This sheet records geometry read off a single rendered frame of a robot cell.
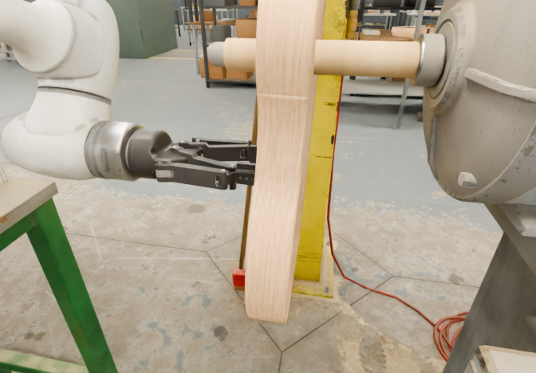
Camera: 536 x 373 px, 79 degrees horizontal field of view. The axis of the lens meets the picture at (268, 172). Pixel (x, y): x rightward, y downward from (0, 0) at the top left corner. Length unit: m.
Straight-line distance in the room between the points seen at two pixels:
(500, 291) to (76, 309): 0.95
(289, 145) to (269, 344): 1.32
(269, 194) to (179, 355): 1.32
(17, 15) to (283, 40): 0.35
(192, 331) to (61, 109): 1.25
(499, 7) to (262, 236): 0.25
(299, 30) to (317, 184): 1.17
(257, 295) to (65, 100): 0.38
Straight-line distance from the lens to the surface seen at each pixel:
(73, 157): 0.54
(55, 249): 0.94
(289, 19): 0.26
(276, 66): 0.27
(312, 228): 1.53
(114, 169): 0.51
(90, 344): 1.17
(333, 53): 0.32
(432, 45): 0.33
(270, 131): 0.30
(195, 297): 1.75
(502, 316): 0.59
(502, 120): 0.27
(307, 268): 1.70
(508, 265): 0.57
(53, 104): 0.56
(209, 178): 0.42
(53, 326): 1.88
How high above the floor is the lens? 1.30
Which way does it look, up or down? 28 degrees down
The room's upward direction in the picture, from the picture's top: straight up
